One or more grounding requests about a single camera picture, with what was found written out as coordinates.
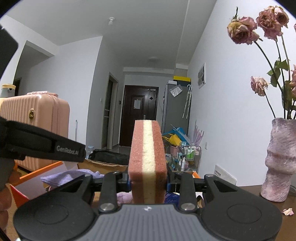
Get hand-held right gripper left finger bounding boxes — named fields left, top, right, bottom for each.
left=50, top=171, right=133, bottom=213

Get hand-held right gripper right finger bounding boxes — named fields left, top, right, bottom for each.
left=165, top=171, right=241, bottom=213

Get small blue tissue packet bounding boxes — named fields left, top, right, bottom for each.
left=164, top=192, right=180, bottom=204

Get pink and cream sponge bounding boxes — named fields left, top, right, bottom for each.
left=128, top=120, right=167, bottom=204

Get orange cardboard box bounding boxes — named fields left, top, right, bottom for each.
left=9, top=159, right=205, bottom=209

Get purple fabric pouch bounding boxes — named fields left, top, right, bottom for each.
left=40, top=170, right=105, bottom=188

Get person's left hand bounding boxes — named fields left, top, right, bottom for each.
left=0, top=177, right=14, bottom=232

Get pink ribbed suitcase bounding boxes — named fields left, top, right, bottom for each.
left=0, top=92, right=70, bottom=172

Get black duffel bag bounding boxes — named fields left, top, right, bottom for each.
left=88, top=149, right=130, bottom=166

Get blue and yellow clutter pile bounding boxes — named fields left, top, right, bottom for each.
left=162, top=124, right=190, bottom=148

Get purple dried flower bunch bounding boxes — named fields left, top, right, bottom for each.
left=192, top=119, right=205, bottom=146

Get dark brown entrance door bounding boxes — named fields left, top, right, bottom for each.
left=119, top=85, right=159, bottom=147

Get grey refrigerator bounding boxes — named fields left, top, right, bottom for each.
left=161, top=80, right=191, bottom=138

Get white folded umbrella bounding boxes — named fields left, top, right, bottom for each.
left=182, top=84, right=192, bottom=119

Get clear plastic bag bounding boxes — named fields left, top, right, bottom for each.
left=170, top=85, right=182, bottom=97

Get yellow and black box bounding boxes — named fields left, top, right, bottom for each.
left=173, top=75, right=192, bottom=87

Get purple textured vase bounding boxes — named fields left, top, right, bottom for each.
left=260, top=117, right=296, bottom=203

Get white electrical panel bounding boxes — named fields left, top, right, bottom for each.
left=197, top=62, right=206, bottom=89

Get dried pink roses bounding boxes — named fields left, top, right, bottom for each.
left=227, top=6, right=296, bottom=120

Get wire storage cart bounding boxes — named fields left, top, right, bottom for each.
left=178, top=142, right=202, bottom=173

